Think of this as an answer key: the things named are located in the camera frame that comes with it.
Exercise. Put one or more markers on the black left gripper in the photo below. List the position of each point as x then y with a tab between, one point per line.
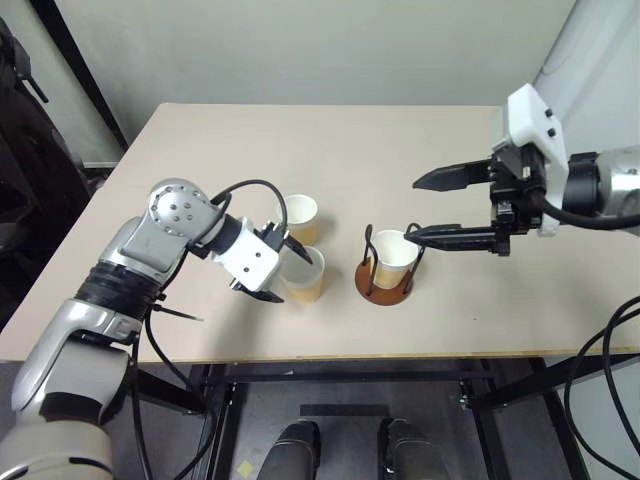
272	234

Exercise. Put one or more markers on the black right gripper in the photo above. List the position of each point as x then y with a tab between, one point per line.
517	195

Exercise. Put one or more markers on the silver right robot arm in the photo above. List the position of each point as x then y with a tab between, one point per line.
620	180

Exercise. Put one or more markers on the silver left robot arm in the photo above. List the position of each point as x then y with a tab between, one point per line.
165	215

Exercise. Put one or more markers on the translucent plastic cup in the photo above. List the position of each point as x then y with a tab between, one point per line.
305	289

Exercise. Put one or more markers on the brown paper cup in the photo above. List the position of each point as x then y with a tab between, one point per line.
395	250
306	229

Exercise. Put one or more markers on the dark rounded shape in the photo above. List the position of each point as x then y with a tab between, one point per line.
412	452
292	452

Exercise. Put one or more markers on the small yellow square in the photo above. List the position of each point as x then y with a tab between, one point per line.
246	469

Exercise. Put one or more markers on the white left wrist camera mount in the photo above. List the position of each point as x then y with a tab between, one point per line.
250	257

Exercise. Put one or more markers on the black metal table frame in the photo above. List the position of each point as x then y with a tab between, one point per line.
350	372

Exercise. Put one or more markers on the black wall post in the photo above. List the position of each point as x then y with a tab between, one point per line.
85	75

